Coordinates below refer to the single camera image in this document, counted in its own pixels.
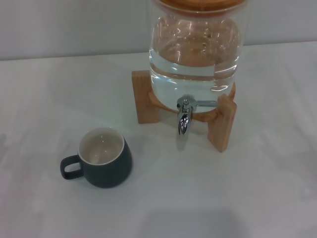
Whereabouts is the dark grey ceramic mug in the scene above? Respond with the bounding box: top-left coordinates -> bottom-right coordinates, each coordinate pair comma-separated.
60,126 -> 133,188

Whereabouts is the chrome faucet tap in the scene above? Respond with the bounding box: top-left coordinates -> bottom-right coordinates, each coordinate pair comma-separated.
176,94 -> 219,136

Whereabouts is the wooden dispenser stand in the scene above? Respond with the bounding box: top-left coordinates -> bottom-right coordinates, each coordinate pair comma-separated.
131,70 -> 238,152

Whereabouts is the glass water dispenser jar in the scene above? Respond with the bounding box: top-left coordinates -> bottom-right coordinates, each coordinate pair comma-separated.
148,0 -> 250,114

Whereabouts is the wooden jar lid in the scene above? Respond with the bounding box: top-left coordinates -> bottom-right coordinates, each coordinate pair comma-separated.
155,0 -> 245,12

